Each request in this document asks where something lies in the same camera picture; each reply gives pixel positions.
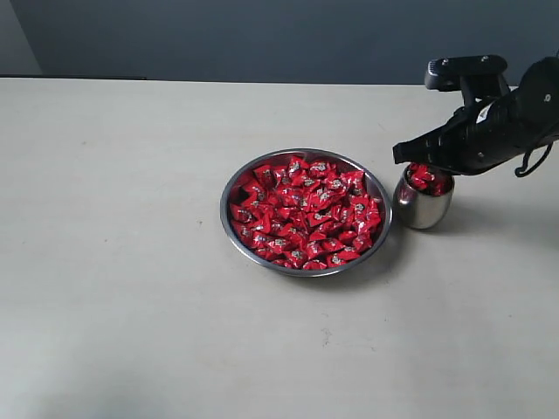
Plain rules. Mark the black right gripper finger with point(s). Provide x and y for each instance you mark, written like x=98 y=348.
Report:
x=444 y=171
x=425 y=149

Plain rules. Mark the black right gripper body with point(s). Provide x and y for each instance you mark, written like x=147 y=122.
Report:
x=523 y=122

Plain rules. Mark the stainless steel cup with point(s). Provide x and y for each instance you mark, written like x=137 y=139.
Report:
x=422 y=210

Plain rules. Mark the pile of red candies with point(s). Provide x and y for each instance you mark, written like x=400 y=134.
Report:
x=306 y=215

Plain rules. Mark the stainless steel bowl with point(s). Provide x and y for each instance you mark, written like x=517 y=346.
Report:
x=233 y=189

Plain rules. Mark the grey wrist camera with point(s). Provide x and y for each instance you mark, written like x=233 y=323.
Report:
x=478 y=78

